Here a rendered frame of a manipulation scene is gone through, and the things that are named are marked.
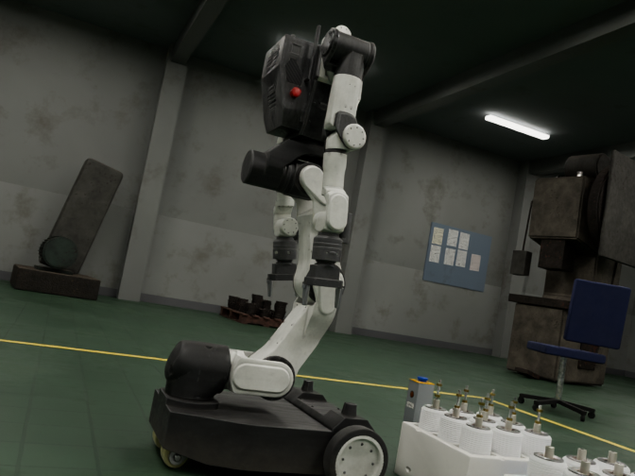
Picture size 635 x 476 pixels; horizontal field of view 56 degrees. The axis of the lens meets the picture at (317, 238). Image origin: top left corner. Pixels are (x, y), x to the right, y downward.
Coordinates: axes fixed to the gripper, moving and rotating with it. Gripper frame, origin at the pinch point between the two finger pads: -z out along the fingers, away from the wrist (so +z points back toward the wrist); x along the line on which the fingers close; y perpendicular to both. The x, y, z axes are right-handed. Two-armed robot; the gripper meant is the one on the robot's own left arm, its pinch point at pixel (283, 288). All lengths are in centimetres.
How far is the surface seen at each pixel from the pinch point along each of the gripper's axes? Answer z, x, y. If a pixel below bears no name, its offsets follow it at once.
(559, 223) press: 60, 515, 383
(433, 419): -42, 42, -37
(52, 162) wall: 132, -98, 698
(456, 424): -41, 43, -50
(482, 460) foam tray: -47, 41, -65
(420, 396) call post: -39, 48, -20
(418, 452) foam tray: -52, 35, -39
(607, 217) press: 66, 533, 325
